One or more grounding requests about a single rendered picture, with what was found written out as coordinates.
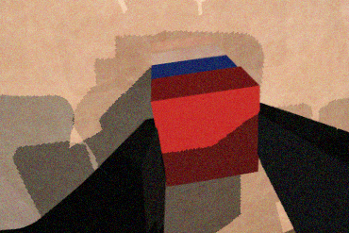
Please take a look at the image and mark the blue block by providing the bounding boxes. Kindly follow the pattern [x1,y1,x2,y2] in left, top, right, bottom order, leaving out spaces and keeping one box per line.
[152,54,238,79]

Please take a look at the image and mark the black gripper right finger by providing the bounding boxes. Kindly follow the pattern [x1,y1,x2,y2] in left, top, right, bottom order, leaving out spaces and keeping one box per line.
[258,103,349,233]

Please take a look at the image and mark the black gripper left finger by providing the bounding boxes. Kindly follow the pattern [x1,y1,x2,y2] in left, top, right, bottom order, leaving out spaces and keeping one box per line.
[0,118,166,233]

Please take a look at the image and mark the red block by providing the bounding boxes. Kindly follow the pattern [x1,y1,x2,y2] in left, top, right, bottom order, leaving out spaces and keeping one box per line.
[152,67,260,186]

